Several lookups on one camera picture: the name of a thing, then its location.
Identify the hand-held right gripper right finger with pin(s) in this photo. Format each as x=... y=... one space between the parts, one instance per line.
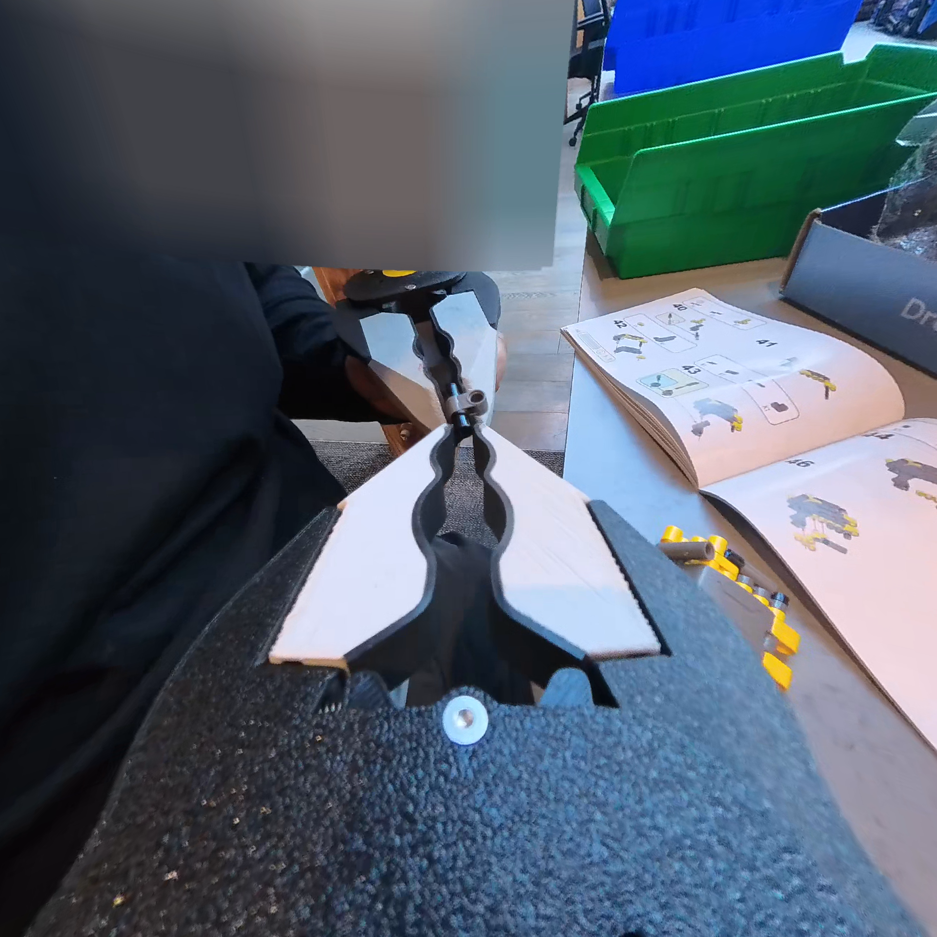
x=571 y=571

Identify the white building instruction booklet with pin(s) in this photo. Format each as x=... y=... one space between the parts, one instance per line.
x=827 y=410

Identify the person's left hand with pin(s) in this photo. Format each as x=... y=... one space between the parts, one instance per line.
x=366 y=388

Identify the blue plastic bin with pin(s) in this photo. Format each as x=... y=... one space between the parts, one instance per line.
x=695 y=44

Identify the person's left forearm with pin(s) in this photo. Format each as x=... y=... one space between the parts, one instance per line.
x=307 y=344

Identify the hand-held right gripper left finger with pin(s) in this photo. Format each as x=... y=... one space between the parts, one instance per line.
x=351 y=578

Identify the green plastic bin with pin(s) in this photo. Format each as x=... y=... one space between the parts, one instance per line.
x=732 y=205

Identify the clear plastic bag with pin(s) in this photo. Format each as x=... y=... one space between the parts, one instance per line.
x=915 y=197

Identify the wooden desk leg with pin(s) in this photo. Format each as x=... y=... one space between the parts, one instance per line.
x=401 y=439

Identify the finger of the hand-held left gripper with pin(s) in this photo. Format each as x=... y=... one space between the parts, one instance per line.
x=472 y=337
x=388 y=340

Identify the grey connector with black pin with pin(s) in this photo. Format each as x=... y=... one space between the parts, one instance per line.
x=460 y=404

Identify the person's dark top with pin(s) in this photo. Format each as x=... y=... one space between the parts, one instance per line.
x=110 y=512

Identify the dark grey cardboard box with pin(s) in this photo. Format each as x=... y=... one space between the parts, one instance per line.
x=856 y=307

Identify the grey yellow brick subassembly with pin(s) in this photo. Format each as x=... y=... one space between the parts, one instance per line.
x=739 y=600

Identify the black office chair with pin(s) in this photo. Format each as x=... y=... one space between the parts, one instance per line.
x=585 y=58

